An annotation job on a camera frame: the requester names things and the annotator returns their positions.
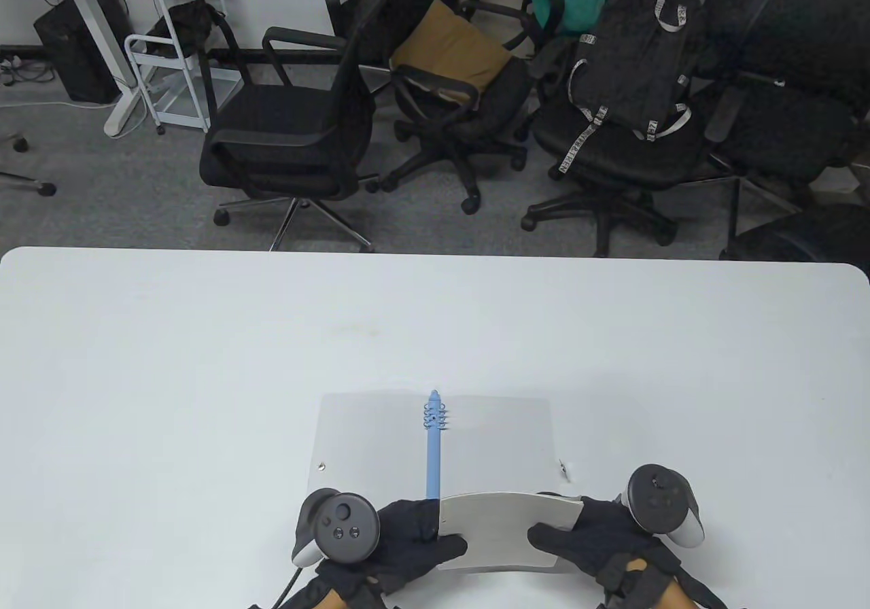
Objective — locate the person's left hand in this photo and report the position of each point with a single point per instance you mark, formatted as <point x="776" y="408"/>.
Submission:
<point x="408" y="534"/>

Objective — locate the person's right hand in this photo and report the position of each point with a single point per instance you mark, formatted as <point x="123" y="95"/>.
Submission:
<point x="605" y="534"/>

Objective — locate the lined loose-leaf paper stack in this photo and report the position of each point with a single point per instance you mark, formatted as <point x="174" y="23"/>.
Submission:
<point x="503" y="531"/>

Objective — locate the person's left forearm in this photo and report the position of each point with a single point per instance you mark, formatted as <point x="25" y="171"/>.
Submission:
<point x="333" y="601"/>

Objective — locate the black padded office chair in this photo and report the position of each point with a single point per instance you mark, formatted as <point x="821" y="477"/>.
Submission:
<point x="809" y="235"/>

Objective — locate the black office chair chrome base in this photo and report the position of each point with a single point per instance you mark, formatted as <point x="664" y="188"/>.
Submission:
<point x="285" y="126"/>

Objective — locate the black office chair with armrests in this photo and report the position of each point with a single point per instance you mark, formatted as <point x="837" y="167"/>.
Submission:
<point x="489" y="113"/>

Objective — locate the black mesh office chair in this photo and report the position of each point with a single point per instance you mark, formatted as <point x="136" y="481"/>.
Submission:
<point x="781" y="140"/>

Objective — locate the brown cushion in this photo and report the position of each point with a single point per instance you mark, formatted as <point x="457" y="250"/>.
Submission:
<point x="448" y="51"/>

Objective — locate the white metal trolley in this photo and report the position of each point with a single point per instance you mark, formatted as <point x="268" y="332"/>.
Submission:
<point x="178" y="102"/>

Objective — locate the office chair base with casters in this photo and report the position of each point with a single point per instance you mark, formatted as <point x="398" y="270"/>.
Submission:
<point x="44" y="188"/>

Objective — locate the black bag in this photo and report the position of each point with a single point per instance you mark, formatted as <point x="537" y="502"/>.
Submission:
<point x="183" y="24"/>

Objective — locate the black computer tower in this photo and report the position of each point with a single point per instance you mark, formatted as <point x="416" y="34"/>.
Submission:
<point x="75" y="51"/>

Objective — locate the white power strip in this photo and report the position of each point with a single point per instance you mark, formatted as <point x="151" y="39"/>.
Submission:
<point x="8" y="72"/>

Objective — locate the white standing desk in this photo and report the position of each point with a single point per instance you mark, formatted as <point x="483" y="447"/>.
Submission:
<point x="88" y="11"/>

